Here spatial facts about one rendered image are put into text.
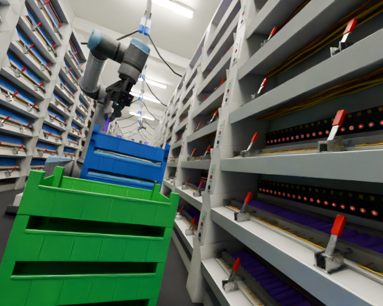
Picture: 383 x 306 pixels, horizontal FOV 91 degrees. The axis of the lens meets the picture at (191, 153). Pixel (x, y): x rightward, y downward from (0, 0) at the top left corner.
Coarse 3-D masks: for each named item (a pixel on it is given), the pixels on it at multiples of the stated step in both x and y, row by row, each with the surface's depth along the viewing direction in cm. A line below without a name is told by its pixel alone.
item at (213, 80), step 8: (232, 48) 92; (224, 56) 101; (224, 64) 102; (216, 72) 111; (224, 72) 119; (208, 80) 124; (216, 80) 130; (224, 80) 127; (200, 88) 140; (208, 88) 143
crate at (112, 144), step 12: (96, 132) 68; (96, 144) 68; (108, 144) 70; (120, 144) 72; (132, 144) 74; (144, 144) 75; (168, 144) 80; (132, 156) 84; (144, 156) 75; (156, 156) 77
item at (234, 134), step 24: (264, 0) 85; (240, 48) 82; (240, 96) 79; (240, 120) 78; (264, 120) 82; (240, 144) 78; (264, 144) 81; (216, 168) 76; (216, 192) 73; (216, 240) 72; (192, 264) 76; (192, 288) 71
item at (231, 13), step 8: (240, 0) 109; (232, 8) 111; (240, 8) 115; (224, 16) 121; (232, 16) 121; (224, 24) 128; (216, 32) 133; (224, 32) 136; (208, 40) 154; (216, 40) 145; (208, 48) 149
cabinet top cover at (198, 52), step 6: (222, 0) 136; (228, 0) 134; (222, 6) 139; (228, 6) 138; (216, 12) 145; (222, 12) 144; (216, 18) 151; (222, 18) 150; (216, 24) 157; (204, 36) 173; (198, 48) 190; (198, 54) 200; (192, 60) 212; (180, 84) 277
